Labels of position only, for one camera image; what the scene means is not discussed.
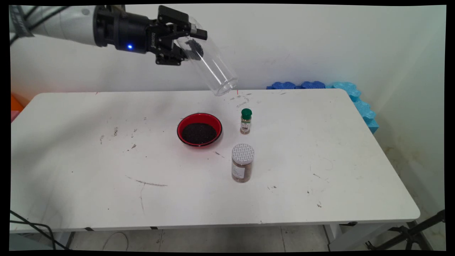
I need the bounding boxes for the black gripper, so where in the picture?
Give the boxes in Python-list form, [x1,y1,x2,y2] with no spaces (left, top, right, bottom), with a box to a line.
[93,5,208,67]

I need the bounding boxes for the black seed pile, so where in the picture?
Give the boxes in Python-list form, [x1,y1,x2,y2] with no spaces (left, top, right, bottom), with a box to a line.
[184,38,204,60]
[182,123,217,145]

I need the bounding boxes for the clear plastic jar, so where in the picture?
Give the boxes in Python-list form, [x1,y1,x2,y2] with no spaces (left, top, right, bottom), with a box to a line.
[174,16,239,97]

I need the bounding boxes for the red bowl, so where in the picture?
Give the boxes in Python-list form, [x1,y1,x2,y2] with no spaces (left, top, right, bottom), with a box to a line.
[177,113,223,147]

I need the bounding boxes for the green-capped spice bottle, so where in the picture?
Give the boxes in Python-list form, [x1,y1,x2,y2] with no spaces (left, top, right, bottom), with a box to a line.
[240,108,253,135]

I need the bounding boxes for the white-lidded spice jar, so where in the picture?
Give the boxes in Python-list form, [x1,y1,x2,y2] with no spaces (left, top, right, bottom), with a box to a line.
[231,143,255,183]

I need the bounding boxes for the orange object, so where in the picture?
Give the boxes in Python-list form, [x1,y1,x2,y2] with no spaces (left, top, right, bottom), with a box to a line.
[11,93,25,111]

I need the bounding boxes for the light blue foam block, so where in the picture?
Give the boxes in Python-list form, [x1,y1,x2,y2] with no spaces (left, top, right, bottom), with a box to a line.
[325,81,379,134]

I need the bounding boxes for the white table leg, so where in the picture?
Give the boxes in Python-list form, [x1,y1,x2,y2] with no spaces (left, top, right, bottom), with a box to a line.
[323,223,409,251]

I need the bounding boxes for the black tripod stand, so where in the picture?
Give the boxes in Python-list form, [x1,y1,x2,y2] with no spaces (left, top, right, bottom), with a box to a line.
[365,210,446,251]

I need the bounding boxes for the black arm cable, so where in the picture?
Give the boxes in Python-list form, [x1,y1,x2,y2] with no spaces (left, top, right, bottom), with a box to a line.
[27,5,71,31]

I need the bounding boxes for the grey arm strap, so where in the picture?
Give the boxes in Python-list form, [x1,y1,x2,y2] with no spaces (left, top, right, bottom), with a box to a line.
[10,5,33,38]

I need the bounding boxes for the grey cable loop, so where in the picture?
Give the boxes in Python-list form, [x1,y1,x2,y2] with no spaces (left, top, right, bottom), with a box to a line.
[103,232,129,251]

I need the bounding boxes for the thin black cable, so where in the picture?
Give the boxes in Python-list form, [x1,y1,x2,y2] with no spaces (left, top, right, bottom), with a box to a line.
[10,210,71,250]

